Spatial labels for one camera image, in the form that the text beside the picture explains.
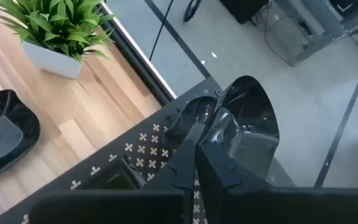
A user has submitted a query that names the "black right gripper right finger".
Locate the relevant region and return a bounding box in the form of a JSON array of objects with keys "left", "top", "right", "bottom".
[{"left": 197, "top": 108, "right": 273, "bottom": 191}]

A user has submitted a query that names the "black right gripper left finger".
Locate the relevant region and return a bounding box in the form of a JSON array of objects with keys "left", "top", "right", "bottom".
[{"left": 154, "top": 123, "right": 206, "bottom": 191}]

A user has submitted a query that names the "black teardrop mini plate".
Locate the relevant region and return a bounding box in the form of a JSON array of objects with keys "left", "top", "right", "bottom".
[{"left": 162, "top": 95, "right": 219, "bottom": 149}]

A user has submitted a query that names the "black square mini plate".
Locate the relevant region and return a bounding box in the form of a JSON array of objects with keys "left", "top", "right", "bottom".
[{"left": 82, "top": 157, "right": 147, "bottom": 191}]

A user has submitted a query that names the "black leaf-shaped mini plate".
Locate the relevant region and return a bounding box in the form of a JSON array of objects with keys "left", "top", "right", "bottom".
[
  {"left": 203, "top": 75, "right": 281, "bottom": 183},
  {"left": 0, "top": 89, "right": 41, "bottom": 184}
]

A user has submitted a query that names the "black perforated metal shelf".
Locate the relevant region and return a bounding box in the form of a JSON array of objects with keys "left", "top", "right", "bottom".
[{"left": 0, "top": 77, "right": 296, "bottom": 224}]

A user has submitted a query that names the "black oval loop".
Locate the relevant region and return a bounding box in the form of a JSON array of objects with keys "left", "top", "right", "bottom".
[{"left": 183, "top": 0, "right": 203, "bottom": 23}]

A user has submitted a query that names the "grey metal desk base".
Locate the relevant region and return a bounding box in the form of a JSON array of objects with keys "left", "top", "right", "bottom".
[{"left": 253, "top": 0, "right": 358, "bottom": 67}]

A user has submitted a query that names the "black box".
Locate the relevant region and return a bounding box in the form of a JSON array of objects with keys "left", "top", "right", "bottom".
[{"left": 218, "top": 0, "right": 270, "bottom": 25}]

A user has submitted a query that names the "green plant in white pot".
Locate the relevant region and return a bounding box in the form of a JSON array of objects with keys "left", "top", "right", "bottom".
[{"left": 0, "top": 0, "right": 117, "bottom": 80}]

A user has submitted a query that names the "long black floor cable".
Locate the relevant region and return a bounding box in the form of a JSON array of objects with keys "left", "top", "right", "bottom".
[{"left": 149, "top": 0, "right": 175, "bottom": 62}]

